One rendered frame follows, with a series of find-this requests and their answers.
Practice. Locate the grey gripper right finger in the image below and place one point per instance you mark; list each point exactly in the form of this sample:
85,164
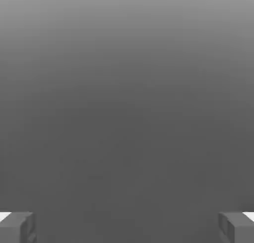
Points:
238,230

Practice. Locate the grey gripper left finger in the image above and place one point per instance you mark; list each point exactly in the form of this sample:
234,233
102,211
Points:
13,229

